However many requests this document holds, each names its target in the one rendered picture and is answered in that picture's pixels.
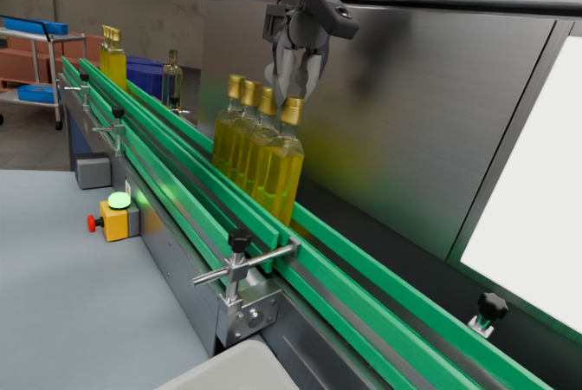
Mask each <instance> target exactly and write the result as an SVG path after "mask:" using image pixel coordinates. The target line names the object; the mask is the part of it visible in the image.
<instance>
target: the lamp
mask: <svg viewBox="0 0 582 390"><path fill-rule="evenodd" d="M130 206H131V202H130V197H129V195H128V194H126V193H124V192H116V193H114V194H112V195H111V196H110V197H109V203H108V207H109V208H110V209H111V210H114V211H123V210H125V209H127V208H129V207H130Z"/></svg>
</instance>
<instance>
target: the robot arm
mask: <svg viewBox="0 0 582 390"><path fill-rule="evenodd" d="M280 1H281V4H278V3H279V2H280ZM267 22H268V24H267ZM266 28H267V30H266ZM359 28H360V24H359V22H358V21H357V20H356V18H355V17H354V16H353V15H352V13H351V12H350V11H349V10H348V9H347V7H346V6H345V5H344V4H343V3H342V2H341V1H340V0H279V1H278V2H277V3H276V4H267V8H266V15H265V21H264V27H263V34H262V38H263V39H266V41H268V42H272V43H273V46H272V52H273V58H274V62H273V63H271V64H269V65H268V66H267V67H266V69H265V78H266V79H267V81H268V82H269V83H270V84H271V85H272V86H273V95H274V99H275V104H276V106H277V107H278V108H281V106H282V105H283V103H284V102H285V100H286V99H287V89H288V86H289V84H290V82H289V77H290V74H291V72H292V70H293V69H294V67H295V64H296V61H297V60H296V58H295V56H294V54H293V52H292V50H291V49H293V50H298V49H304V48H305V49H306V51H305V52H304V53H303V55H302V59H301V65H300V66H299V67H298V68H297V69H296V70H295V71H294V82H295V83H296V84H297V85H298V86H299V87H300V88H301V93H300V97H302V98H304V103H303V107H304V105H305V104H306V102H307V100H308V99H309V97H310V96H311V94H312V92H313V91H314V89H315V87H316V85H317V83H318V81H319V80H320V78H321V76H322V73H323V71H324V68H325V66H326V64H327V59H328V55H329V38H330V36H336V37H340V38H344V39H348V40H352V39H353V38H354V36H355V35H356V33H357V32H358V30H359Z"/></svg>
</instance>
